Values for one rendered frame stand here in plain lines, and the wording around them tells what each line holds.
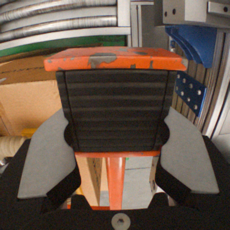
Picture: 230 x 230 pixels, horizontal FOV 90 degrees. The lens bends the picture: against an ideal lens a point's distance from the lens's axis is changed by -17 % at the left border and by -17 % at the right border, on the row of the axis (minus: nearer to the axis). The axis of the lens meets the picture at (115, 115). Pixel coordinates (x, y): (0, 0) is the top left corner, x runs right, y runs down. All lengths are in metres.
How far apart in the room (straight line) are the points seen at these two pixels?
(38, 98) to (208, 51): 0.37
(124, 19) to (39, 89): 0.42
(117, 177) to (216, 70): 0.29
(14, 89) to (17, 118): 0.08
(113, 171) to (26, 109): 0.24
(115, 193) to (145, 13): 0.96
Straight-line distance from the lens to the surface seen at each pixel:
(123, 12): 0.59
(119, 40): 1.18
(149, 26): 1.00
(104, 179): 1.24
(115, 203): 0.25
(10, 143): 0.29
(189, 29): 0.32
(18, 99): 0.33
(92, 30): 0.58
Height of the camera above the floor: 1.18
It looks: 57 degrees down
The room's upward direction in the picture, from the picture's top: 179 degrees clockwise
